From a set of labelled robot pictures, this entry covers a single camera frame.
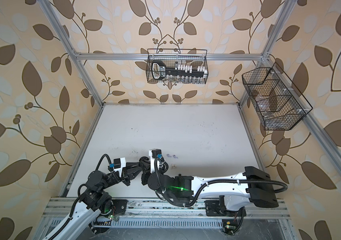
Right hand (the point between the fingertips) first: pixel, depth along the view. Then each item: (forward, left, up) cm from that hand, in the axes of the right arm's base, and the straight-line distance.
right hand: (141, 164), depth 66 cm
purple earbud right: (+13, -15, -22) cm, 30 cm away
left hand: (0, 0, -2) cm, 2 cm away
